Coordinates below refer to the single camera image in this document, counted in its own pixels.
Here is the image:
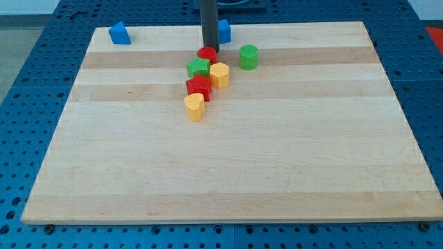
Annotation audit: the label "green cylinder block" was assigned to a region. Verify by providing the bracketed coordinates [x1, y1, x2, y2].
[239, 44, 259, 71]

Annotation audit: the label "yellow heart block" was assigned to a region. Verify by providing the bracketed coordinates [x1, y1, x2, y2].
[183, 93, 206, 122]

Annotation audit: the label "red star block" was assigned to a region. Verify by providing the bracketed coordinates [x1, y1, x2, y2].
[186, 73, 212, 102]

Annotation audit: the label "yellow hexagon block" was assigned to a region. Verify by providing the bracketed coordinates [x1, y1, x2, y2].
[210, 62, 229, 89]

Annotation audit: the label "green star block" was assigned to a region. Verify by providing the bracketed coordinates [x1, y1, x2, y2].
[186, 57, 210, 78]

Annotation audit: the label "red cylinder block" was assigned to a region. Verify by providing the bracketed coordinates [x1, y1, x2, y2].
[197, 46, 217, 64]

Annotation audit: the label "wooden board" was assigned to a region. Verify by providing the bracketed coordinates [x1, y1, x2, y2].
[21, 21, 442, 225]

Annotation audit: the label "blue cube block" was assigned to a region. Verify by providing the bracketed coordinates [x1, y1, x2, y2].
[218, 19, 232, 44]

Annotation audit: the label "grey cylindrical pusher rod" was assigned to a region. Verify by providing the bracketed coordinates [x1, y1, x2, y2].
[199, 0, 219, 53]

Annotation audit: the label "blue triangle block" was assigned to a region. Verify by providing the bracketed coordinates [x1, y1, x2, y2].
[109, 21, 132, 45]

